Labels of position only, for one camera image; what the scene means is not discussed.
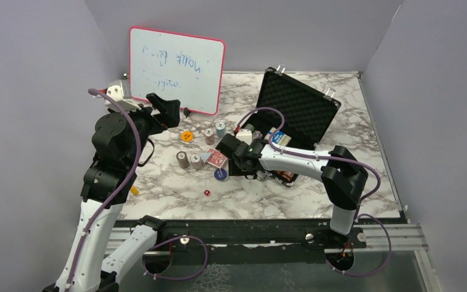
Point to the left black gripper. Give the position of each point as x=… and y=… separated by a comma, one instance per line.
x=169, y=115

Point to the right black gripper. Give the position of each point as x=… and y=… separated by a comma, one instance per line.
x=233, y=170

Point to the light blue chip stack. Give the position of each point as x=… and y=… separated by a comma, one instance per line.
x=220, y=129

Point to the white red chip stack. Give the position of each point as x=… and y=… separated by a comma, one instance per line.
x=209, y=136

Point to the brown chip stack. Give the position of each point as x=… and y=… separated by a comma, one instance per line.
x=183, y=160

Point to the grey chip stack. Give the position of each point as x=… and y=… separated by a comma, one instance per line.
x=196, y=161

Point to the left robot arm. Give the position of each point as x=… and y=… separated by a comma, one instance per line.
x=119, y=138

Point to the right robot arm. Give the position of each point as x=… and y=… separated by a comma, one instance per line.
x=343, y=177

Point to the red playing card deck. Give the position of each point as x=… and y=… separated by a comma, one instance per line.
x=216, y=158

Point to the orange dealer button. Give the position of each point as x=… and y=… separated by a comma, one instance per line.
x=187, y=136

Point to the blue dealer button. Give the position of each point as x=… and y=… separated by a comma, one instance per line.
x=221, y=175

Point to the blue white card deck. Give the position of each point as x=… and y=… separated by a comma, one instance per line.
x=279, y=137

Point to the pink framed whiteboard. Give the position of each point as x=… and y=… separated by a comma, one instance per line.
x=177, y=66

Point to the black poker case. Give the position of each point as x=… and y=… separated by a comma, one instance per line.
x=308, y=114

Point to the yellow small object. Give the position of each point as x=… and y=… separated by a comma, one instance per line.
x=134, y=191

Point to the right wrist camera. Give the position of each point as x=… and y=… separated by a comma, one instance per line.
x=245, y=134

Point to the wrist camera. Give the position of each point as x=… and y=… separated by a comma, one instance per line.
x=245, y=134
x=120, y=92

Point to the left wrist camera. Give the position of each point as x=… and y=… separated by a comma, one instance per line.
x=120, y=92

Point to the black mounting rail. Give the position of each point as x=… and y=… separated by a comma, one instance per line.
x=239, y=242

